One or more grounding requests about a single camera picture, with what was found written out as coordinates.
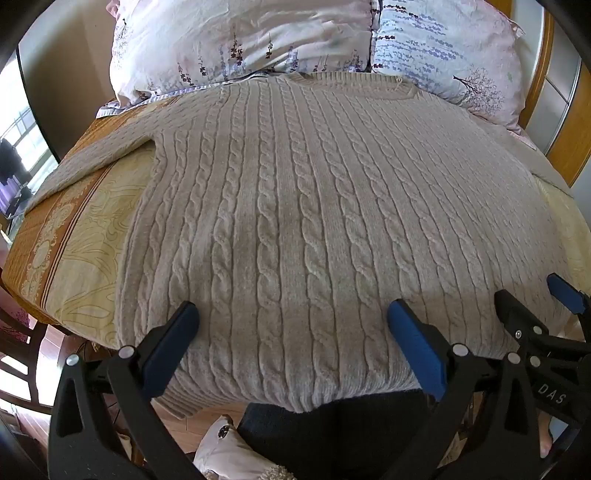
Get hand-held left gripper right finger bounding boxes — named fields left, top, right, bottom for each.
left=387, top=299, right=542, bottom=480

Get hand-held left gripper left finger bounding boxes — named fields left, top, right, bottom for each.
left=47, top=301, right=204, bottom=480

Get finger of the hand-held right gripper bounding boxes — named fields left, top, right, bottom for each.
left=547, top=272, right=591, bottom=320
left=493, top=289, right=551, bottom=343

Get beige cable-knit sweater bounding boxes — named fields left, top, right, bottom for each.
left=28, top=71, right=578, bottom=418

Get dark hanging clothes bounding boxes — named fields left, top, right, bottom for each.
left=0, top=137, right=31, bottom=215

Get person's bare foot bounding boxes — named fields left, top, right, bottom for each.
left=537, top=410, right=556, bottom=460

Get white slipper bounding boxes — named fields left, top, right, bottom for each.
left=192, top=414, right=297, bottom=480

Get person's dark trouser legs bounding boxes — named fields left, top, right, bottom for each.
left=237, top=389, right=444, bottom=480

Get yellow patterned bed sheet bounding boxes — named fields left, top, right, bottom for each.
left=2, top=99, right=591, bottom=352

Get dark wooden chair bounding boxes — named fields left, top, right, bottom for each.
left=0, top=279, right=63, bottom=418

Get wooden headboard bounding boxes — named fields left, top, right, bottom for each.
left=489, top=0, right=591, bottom=188

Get pale blue floral pillow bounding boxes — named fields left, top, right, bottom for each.
left=370, top=0, right=539, bottom=149

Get pink floral pillow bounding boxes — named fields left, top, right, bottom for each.
left=96, top=0, right=378, bottom=118

